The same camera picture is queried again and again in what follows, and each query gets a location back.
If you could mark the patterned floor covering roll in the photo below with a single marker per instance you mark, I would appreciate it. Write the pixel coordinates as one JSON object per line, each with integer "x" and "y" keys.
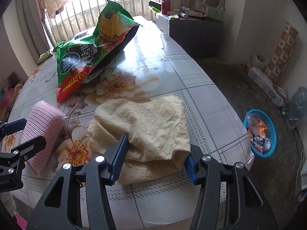
{"x": 283, "y": 50}

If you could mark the small green packet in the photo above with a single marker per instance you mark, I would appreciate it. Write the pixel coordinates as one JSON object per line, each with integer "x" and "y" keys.
{"x": 45, "y": 56}

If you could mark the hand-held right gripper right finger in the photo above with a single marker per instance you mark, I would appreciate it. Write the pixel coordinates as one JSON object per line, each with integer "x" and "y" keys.
{"x": 191, "y": 167}

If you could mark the pink cloth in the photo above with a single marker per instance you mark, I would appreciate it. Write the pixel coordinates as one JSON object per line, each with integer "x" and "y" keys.
{"x": 21, "y": 224}

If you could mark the metal window railing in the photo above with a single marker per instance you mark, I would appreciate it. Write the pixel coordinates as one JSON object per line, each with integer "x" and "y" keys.
{"x": 47, "y": 32}

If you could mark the small metal can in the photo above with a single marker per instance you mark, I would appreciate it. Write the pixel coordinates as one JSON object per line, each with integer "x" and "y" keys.
{"x": 184, "y": 15}

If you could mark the red thermos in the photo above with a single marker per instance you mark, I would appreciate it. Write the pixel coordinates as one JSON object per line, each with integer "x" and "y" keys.
{"x": 165, "y": 6}

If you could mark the toilet paper multipack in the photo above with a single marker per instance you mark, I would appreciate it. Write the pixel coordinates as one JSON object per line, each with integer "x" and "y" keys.
{"x": 263, "y": 83}

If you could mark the orange snack packet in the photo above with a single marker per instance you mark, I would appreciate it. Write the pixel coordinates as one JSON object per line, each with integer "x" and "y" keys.
{"x": 259, "y": 127}

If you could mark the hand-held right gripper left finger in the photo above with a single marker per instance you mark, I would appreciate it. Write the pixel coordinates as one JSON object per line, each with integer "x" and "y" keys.
{"x": 118, "y": 158}

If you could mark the wooden chopsticks bundle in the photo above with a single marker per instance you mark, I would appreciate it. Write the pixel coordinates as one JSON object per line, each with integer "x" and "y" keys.
{"x": 219, "y": 4}

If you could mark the green plastic basket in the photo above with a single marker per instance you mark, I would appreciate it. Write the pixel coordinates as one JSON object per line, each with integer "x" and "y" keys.
{"x": 215, "y": 14}

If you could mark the floral plastic tablecloth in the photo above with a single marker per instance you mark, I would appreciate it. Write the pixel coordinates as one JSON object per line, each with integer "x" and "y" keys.
{"x": 191, "y": 76}

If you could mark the beige cleaning cloth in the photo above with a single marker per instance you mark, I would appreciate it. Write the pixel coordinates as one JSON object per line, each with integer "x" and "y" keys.
{"x": 144, "y": 129}

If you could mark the pink scrubbing sponge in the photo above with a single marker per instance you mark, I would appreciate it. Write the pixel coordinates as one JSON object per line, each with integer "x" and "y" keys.
{"x": 43, "y": 119}

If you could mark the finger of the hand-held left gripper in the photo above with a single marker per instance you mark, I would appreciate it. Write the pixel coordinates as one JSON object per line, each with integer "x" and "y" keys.
{"x": 28, "y": 147}
{"x": 14, "y": 125}

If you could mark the white round wrapper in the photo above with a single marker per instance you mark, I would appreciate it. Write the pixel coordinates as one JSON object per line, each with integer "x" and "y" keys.
{"x": 266, "y": 144}

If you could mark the grey cabinet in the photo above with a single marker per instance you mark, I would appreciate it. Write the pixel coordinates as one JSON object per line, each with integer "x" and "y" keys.
{"x": 194, "y": 38}

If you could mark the dark snack packet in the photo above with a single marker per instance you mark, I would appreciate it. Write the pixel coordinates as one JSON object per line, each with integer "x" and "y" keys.
{"x": 256, "y": 142}

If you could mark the white flat box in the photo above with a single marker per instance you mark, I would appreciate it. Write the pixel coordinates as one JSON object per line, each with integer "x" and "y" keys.
{"x": 194, "y": 13}

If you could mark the green potato chip bag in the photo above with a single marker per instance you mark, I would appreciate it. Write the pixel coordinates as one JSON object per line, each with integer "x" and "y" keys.
{"x": 96, "y": 43}

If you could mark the blue plastic mesh basket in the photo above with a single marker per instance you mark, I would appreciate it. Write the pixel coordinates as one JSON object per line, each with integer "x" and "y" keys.
{"x": 272, "y": 128}

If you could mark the green drink can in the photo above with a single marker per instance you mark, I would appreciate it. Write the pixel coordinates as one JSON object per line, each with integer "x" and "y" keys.
{"x": 284, "y": 111}

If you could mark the red snack packets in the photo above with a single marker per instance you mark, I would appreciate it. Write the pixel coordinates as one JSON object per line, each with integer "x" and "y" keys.
{"x": 280, "y": 91}

